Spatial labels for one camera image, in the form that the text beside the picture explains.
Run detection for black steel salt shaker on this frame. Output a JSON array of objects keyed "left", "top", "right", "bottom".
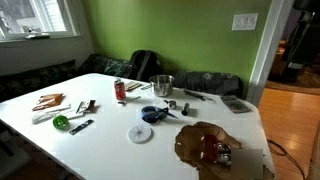
[{"left": 180, "top": 102, "right": 191, "bottom": 117}]

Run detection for round wooden tray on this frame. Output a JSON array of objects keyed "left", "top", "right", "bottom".
[{"left": 174, "top": 121, "right": 276, "bottom": 180}]

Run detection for stainless steel pot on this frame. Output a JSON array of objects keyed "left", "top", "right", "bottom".
[{"left": 148, "top": 74, "right": 175, "bottom": 98}]

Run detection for small steel measuring cup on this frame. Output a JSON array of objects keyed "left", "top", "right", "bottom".
[{"left": 163, "top": 98, "right": 178, "bottom": 111}]

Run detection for tan striped card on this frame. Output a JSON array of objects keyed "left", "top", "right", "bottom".
[{"left": 123, "top": 80, "right": 143, "bottom": 92}]

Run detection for black backpack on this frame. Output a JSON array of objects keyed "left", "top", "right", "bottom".
[{"left": 128, "top": 49, "right": 164, "bottom": 83}]

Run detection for silver spoon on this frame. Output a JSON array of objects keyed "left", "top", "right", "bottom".
[{"left": 117, "top": 95, "right": 142, "bottom": 105}]

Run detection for dark metal tongs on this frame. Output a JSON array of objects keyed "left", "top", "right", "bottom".
[{"left": 183, "top": 88, "right": 214, "bottom": 102}]

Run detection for red soda can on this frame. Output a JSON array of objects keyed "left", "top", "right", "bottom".
[{"left": 113, "top": 78, "right": 127, "bottom": 102}]

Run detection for dark grey bench cushion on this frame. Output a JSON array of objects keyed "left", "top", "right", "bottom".
[{"left": 168, "top": 69, "right": 244, "bottom": 99}]

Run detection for white round coaster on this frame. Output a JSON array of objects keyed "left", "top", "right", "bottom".
[{"left": 127, "top": 124, "right": 153, "bottom": 145}]

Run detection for green patterned cushion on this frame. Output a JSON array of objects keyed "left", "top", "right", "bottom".
[{"left": 77, "top": 53, "right": 134, "bottom": 79}]

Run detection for small printed packet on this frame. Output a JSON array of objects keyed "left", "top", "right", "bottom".
[{"left": 75, "top": 98, "right": 98, "bottom": 115}]

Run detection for grey calculator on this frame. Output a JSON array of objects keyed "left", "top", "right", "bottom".
[{"left": 219, "top": 94, "right": 251, "bottom": 115}]

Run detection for red object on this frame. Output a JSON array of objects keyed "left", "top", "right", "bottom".
[{"left": 201, "top": 133, "right": 220, "bottom": 164}]

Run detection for black flat metal bar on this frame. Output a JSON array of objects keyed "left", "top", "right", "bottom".
[{"left": 68, "top": 118, "right": 95, "bottom": 136}]

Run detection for steel measuring spoons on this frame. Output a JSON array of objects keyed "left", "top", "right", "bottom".
[{"left": 216, "top": 142, "right": 233, "bottom": 167}]

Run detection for green round plastic lid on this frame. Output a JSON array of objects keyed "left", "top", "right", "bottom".
[{"left": 52, "top": 114, "right": 70, "bottom": 131}]

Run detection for brown wooden utensils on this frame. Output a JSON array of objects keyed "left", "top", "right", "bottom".
[{"left": 31, "top": 92, "right": 66, "bottom": 112}]

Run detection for white plastic packet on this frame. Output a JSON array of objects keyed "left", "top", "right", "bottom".
[{"left": 31, "top": 103, "right": 84, "bottom": 125}]

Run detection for dark patterned long cushion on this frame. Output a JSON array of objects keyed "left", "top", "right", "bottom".
[{"left": 0, "top": 59, "right": 78, "bottom": 103}]

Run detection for small white windowsill object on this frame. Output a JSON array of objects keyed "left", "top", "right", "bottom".
[{"left": 23, "top": 25, "right": 51, "bottom": 40}]

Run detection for black doorway stand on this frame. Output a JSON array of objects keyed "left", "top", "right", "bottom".
[{"left": 268, "top": 0, "right": 320, "bottom": 84}]

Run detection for grey chair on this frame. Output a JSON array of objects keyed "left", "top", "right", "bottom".
[{"left": 0, "top": 129, "right": 33, "bottom": 180}]

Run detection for black handled scissors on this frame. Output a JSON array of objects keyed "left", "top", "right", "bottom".
[{"left": 146, "top": 106, "right": 179, "bottom": 120}]

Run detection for white light switch plate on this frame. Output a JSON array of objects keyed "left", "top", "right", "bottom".
[{"left": 231, "top": 12, "right": 259, "bottom": 32}]

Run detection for white window frame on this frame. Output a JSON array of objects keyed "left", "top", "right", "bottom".
[{"left": 0, "top": 0, "right": 81, "bottom": 43}]

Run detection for white door frame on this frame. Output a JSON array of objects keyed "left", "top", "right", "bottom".
[{"left": 245, "top": 0, "right": 294, "bottom": 108}]

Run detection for black floor cable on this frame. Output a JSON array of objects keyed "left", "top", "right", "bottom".
[{"left": 266, "top": 138, "right": 307, "bottom": 180}]

